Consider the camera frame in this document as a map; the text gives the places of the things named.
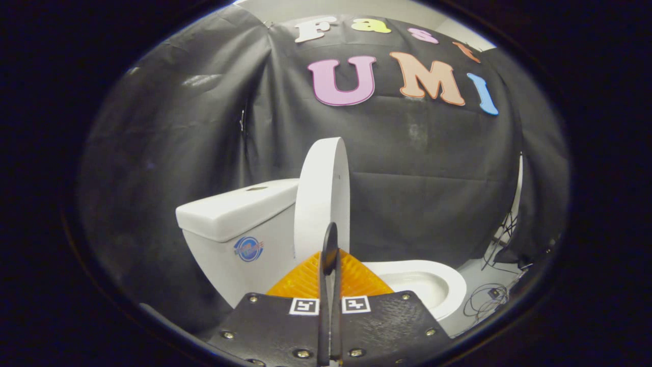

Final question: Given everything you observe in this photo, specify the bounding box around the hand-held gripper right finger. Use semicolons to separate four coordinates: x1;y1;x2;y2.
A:
332;222;453;366

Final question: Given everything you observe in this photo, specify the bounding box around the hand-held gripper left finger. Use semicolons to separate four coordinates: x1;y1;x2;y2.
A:
206;222;332;366

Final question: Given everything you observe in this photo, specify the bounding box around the white toilet lid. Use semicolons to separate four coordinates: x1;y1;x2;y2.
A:
294;137;351;263

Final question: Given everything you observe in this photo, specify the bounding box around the white toilet seat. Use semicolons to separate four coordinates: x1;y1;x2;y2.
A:
363;260;467;322

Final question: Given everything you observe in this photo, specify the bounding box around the white ceramic toilet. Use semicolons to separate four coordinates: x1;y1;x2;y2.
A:
176;178;467;338

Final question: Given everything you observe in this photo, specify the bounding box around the black backdrop cloth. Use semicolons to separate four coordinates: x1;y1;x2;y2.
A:
76;5;571;332

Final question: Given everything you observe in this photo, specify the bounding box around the coiled black cable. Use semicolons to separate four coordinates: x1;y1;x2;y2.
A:
463;283;510;320

